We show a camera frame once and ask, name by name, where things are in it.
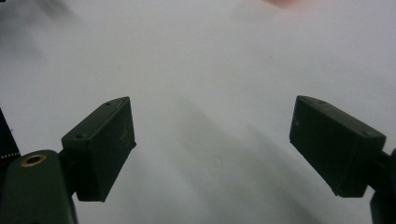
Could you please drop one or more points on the pink blurred object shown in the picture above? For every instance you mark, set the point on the pink blurred object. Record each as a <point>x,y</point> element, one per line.
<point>286,2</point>

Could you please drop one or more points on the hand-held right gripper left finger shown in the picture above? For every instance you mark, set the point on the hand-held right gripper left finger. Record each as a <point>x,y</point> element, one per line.
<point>99,149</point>

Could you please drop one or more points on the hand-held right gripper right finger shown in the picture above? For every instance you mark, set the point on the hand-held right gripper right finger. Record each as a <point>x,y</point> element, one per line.
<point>336,146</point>

